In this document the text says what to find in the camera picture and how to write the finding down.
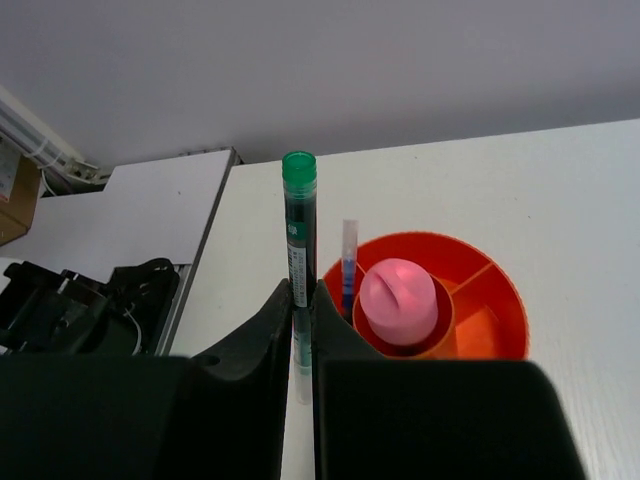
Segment brown cardboard box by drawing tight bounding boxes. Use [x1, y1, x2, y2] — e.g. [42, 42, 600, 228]
[1, 139, 41, 245]

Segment blue ink pen refill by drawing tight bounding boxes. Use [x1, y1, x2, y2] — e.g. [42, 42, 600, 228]
[341, 219, 359, 318]

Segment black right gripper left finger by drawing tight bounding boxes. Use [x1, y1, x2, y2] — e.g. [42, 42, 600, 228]
[1, 280, 292, 479]

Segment green ink pen refill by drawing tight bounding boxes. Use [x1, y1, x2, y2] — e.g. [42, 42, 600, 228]
[282, 151, 317, 405]

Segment orange round organizer container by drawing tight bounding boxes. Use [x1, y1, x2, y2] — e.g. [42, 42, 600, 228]
[352, 231, 529, 360]

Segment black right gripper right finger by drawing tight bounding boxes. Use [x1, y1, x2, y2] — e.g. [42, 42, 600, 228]
[312, 283, 585, 479]

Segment pink glue stick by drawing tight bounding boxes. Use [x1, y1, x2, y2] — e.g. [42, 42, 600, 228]
[359, 258, 439, 347]

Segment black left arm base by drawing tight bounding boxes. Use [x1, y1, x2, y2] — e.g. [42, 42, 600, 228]
[1, 258, 180, 356]

